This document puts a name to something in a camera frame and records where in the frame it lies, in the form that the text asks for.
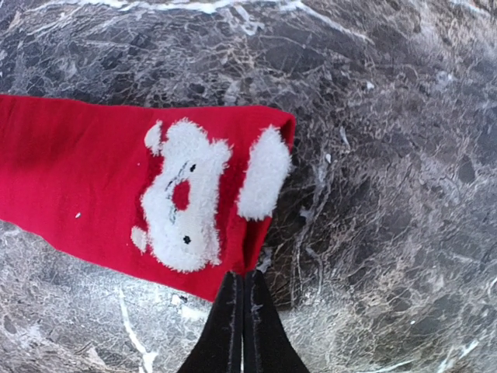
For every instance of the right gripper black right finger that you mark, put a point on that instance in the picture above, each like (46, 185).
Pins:
(266, 347)

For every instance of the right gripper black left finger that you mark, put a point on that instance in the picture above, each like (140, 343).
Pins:
(219, 348)

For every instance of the red santa sock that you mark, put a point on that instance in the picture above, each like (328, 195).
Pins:
(177, 196)

